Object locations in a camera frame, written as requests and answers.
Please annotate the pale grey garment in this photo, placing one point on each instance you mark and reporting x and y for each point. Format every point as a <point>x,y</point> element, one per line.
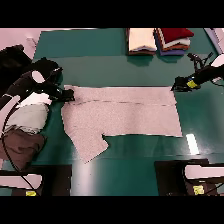
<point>28,117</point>

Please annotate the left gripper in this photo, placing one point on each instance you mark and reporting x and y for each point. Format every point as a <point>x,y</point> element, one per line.
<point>64,94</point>

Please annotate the pale pink T-shirt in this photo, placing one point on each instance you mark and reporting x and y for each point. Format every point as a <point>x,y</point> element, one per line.
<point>126,115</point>

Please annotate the brown garment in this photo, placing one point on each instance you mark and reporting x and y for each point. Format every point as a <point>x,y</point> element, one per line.
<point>21,146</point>
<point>141,53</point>

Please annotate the orange garment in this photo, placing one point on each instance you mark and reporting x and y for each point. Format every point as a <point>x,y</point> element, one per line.
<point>176,47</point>

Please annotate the cream garment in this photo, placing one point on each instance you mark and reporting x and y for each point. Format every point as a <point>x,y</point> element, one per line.
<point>141,39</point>

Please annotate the black garment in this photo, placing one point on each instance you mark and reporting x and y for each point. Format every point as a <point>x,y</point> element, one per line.
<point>11,61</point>

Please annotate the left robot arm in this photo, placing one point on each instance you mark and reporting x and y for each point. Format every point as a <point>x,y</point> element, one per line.
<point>23,85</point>

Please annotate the white garment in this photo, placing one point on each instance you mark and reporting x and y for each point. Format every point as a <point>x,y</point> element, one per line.
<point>180,42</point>

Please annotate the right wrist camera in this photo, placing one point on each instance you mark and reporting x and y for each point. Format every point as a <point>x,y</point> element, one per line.
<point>197,60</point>

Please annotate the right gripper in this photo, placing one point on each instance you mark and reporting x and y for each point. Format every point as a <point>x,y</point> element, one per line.
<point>185,83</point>

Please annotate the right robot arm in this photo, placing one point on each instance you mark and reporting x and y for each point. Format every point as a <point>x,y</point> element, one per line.
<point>210,72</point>

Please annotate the red garment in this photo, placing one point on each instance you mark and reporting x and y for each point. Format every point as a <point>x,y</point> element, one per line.
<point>175,33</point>

